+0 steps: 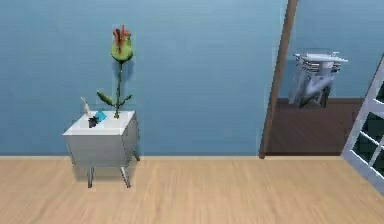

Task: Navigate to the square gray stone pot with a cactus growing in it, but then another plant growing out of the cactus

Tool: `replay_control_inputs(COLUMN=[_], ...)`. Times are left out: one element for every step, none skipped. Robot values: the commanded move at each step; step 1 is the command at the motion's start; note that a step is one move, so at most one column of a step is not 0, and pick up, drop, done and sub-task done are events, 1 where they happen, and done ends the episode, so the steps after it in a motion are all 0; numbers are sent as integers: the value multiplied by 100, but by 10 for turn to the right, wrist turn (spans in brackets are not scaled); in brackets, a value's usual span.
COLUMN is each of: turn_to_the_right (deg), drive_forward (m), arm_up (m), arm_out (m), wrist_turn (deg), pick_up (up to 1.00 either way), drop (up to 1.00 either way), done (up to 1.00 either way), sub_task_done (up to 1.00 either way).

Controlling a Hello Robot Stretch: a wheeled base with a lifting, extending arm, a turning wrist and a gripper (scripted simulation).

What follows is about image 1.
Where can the white glass-paned room door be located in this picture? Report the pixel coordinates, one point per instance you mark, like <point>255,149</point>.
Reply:
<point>366,133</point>

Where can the white bedside table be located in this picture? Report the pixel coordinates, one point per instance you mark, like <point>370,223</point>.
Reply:
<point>103,143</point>

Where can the green stemmed flower plant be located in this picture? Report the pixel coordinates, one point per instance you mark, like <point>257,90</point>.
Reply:
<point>121,50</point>

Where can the grey folded rack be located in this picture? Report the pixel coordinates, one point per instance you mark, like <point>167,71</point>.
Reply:
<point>315,78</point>

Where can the blue and black small object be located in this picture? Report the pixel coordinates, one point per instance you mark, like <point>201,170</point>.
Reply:
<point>96,119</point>

